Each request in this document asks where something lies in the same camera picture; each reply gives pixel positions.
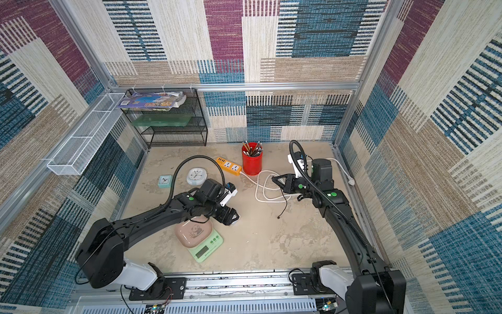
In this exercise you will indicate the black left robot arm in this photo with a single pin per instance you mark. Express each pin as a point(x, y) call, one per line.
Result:
point(101, 254)

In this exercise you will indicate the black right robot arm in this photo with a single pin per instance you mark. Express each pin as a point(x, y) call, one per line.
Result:
point(372, 287)

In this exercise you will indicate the pink panda scale bowl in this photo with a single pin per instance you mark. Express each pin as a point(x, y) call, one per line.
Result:
point(193, 232)

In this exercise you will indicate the orange power strip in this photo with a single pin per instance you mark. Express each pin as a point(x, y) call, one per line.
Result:
point(229, 166)

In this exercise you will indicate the white wire mesh basket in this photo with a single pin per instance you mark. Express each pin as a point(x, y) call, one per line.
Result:
point(79, 149)

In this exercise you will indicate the red pencil cup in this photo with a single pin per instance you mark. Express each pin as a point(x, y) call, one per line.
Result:
point(252, 165)

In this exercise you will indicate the small teal square clock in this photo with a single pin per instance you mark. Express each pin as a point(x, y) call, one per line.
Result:
point(165, 181)

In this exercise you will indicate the colourful magazine on shelf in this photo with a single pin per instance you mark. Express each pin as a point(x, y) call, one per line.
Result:
point(153, 101)

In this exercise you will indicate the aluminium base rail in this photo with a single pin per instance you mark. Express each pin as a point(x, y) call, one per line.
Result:
point(262, 291)

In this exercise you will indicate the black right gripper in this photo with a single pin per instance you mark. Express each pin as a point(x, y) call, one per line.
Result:
point(290, 184)

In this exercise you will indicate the pencils in cup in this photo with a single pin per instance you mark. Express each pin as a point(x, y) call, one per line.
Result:
point(252, 149)

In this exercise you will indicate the black wire mesh shelf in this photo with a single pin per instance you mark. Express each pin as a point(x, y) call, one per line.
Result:
point(183, 126)

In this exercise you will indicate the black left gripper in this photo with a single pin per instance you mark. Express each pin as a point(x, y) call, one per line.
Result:
point(225, 219)

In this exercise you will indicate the white round alarm clock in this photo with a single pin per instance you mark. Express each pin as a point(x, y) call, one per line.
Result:
point(196, 176)

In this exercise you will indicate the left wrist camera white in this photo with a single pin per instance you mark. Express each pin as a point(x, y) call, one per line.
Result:
point(230, 191)

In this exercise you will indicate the green electronic kitchen scale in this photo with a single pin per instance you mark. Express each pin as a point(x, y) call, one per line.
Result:
point(206, 248)

